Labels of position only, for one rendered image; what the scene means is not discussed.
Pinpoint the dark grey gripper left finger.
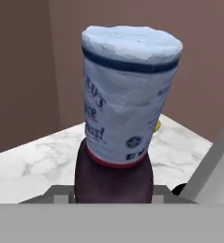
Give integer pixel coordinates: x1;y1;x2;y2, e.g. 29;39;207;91
19;184;77;204

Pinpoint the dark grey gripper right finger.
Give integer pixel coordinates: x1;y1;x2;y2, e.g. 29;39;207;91
151;184;197;204

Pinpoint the white-labelled dark condiment bottle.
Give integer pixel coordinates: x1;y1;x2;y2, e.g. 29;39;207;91
73;25;184;204

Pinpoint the grey flat panel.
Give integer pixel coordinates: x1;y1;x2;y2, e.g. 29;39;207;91
179;122;224;204

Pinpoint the small yellow object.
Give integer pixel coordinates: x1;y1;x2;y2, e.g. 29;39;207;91
154;119;162;133

